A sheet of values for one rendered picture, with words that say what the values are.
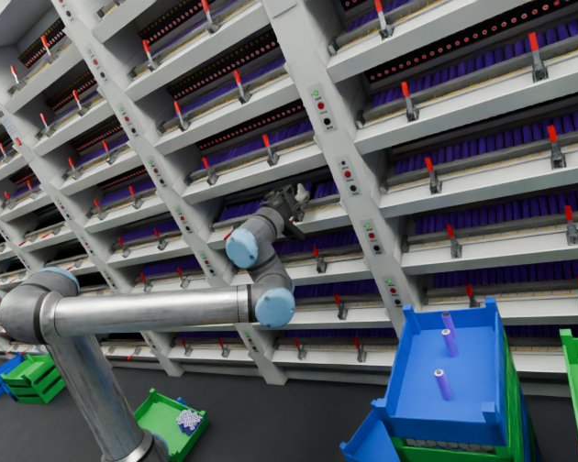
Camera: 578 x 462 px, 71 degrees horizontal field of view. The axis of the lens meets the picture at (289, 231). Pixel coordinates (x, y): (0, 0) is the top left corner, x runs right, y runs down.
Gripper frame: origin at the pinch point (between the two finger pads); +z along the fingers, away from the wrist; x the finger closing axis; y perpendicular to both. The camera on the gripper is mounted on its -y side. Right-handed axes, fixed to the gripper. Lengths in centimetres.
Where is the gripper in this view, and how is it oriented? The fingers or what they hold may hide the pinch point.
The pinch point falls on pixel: (304, 195)
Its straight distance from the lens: 129.3
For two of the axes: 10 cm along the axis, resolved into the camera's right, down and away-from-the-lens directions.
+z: 4.5, -5.0, 7.4
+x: -8.0, 1.5, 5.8
